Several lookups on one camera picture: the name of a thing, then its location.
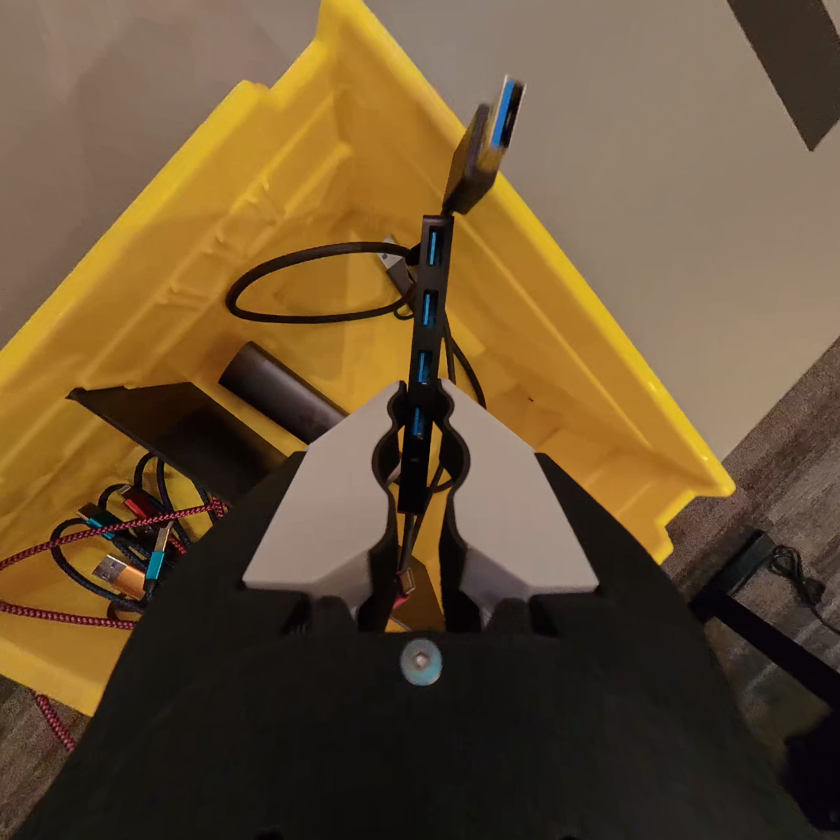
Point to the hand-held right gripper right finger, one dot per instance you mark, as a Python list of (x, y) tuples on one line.
[(518, 525)]

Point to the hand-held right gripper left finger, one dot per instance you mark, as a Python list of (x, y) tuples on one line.
[(315, 518)]

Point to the yellow plastic bin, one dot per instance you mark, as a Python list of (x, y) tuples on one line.
[(558, 367)]

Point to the dark grey usb hub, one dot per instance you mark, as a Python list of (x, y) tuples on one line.
[(282, 394)]

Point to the black bin divider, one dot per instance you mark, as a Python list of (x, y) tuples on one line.
[(184, 426)]

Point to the black table leg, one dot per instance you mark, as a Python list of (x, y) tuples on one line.
[(741, 590)]

